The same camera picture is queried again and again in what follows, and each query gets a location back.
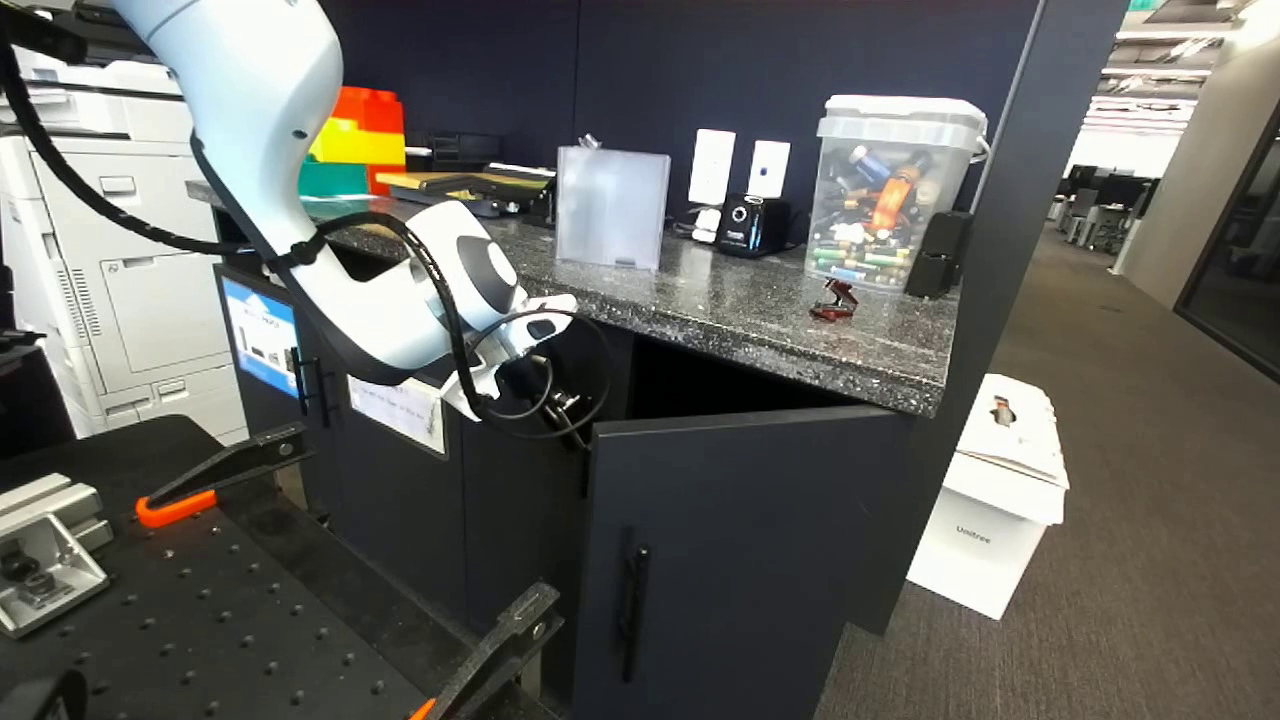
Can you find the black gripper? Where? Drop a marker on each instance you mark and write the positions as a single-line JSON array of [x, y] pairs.
[[547, 357]]

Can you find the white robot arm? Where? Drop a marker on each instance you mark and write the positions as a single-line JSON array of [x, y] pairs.
[[266, 123]]

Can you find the black cabinet body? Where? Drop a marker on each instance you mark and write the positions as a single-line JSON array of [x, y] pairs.
[[664, 383]]

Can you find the black open cabinet door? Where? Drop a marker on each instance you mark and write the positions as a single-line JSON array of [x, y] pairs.
[[762, 560]]

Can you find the white paper label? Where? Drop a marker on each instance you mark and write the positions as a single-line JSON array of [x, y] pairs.
[[396, 409]]

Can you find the translucent plastic box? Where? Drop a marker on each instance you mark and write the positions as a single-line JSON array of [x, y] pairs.
[[613, 206]]

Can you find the white plug adapter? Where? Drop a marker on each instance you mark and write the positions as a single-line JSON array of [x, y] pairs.
[[706, 226]]

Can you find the black tool with green-yellow bars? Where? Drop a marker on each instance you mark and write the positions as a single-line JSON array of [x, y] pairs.
[[467, 191]]

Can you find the black hole punch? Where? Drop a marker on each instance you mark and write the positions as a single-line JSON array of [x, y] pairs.
[[753, 226]]

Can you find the small metal object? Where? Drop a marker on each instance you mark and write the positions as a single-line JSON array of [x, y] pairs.
[[837, 303]]

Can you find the blue printed sign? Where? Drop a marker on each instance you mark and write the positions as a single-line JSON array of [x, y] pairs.
[[260, 336]]

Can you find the stacked red yellow green bins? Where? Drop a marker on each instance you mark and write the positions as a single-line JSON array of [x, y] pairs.
[[353, 140]]

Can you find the clear bucket with white lid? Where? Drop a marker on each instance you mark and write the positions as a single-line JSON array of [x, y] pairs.
[[884, 192]]

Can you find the black rectangular device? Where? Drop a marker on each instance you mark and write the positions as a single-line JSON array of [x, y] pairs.
[[939, 253]]

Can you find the white cardboard box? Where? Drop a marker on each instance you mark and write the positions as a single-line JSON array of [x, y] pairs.
[[1000, 493]]

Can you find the white office printer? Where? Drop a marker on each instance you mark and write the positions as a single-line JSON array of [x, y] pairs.
[[93, 267]]

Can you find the white wall outlet plate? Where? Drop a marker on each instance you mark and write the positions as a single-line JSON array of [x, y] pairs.
[[714, 162]]

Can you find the small white wall plate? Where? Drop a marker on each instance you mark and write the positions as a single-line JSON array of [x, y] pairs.
[[770, 169]]

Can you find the silver metal bracket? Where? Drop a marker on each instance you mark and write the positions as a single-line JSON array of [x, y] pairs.
[[44, 553]]

